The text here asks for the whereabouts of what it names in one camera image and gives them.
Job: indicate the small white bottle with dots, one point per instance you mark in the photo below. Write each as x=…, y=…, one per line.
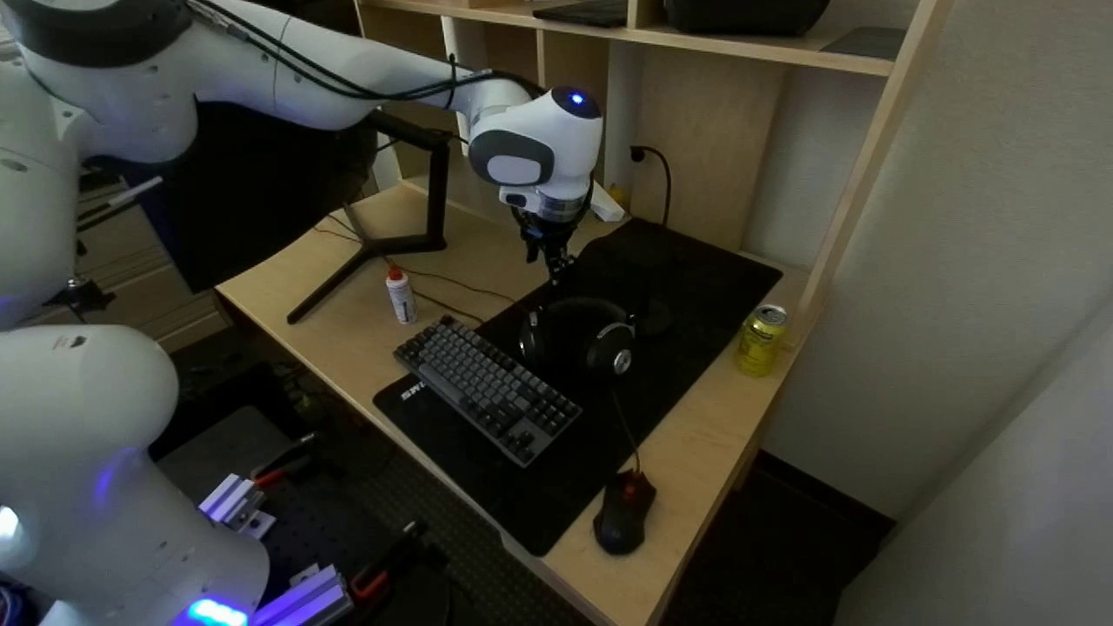
x=401, y=295

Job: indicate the black box on shelf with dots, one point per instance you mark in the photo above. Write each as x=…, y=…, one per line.
x=745, y=16

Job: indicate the wooden shelf unit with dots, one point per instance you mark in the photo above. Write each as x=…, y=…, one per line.
x=711, y=101

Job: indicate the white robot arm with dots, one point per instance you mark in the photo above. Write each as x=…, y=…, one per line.
x=100, y=532

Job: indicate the black headset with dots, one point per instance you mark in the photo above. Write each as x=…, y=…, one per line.
x=577, y=333

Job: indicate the black computer monitor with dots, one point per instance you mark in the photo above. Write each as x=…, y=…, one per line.
x=245, y=188

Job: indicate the black desk mat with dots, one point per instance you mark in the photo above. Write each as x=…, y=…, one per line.
x=707, y=293

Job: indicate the black gooseneck microphone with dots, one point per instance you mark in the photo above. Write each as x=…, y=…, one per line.
x=662, y=184

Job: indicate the white purple device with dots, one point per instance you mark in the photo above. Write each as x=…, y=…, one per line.
x=236, y=503
x=314, y=599

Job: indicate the yellow drink can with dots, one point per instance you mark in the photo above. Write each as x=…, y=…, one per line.
x=764, y=338

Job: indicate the wooden desk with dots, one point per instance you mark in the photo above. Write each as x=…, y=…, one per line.
x=351, y=335

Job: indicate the white purple device front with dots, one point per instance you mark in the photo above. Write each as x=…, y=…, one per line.
x=314, y=599

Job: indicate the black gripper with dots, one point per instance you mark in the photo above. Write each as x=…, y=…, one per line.
x=547, y=236

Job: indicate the black red computer mouse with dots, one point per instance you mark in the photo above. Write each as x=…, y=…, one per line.
x=620, y=520

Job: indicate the grey mechanical keyboard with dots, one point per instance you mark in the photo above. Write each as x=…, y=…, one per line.
x=504, y=401

